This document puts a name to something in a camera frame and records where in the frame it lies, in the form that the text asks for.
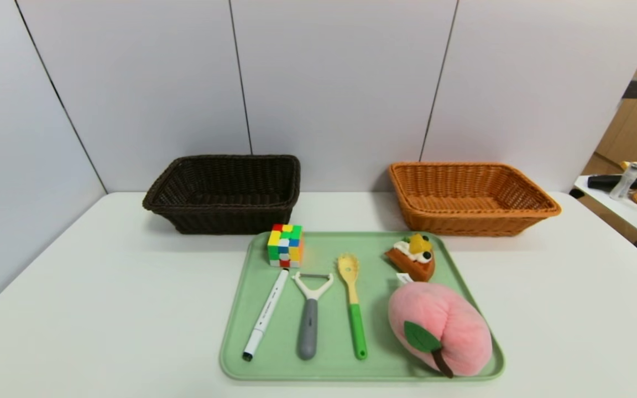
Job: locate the toy cake slice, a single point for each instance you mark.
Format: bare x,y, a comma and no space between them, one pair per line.
415,268

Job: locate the white marker pen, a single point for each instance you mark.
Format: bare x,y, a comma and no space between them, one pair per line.
267,309

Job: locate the pink plush peach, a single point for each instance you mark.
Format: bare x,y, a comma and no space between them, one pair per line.
445,315

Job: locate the dark brown wicker basket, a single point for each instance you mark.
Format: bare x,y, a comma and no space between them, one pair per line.
230,221

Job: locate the orange wicker basket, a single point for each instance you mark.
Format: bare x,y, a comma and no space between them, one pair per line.
462,224

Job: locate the multicolour puzzle cube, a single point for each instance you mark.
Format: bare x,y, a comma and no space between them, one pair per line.
285,246

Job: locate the light green plastic tray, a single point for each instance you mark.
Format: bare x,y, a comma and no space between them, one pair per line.
329,370

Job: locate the black flat case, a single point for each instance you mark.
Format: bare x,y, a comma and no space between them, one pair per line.
600,182

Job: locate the clear plastic bottle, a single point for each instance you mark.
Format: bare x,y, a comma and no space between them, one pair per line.
625,182

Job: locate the white side table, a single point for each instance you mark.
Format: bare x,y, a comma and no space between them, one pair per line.
628,215

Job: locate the wooden cabinet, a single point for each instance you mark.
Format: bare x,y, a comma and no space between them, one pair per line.
636,138

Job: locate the grey cabinet sign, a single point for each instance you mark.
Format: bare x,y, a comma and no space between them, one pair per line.
635,89

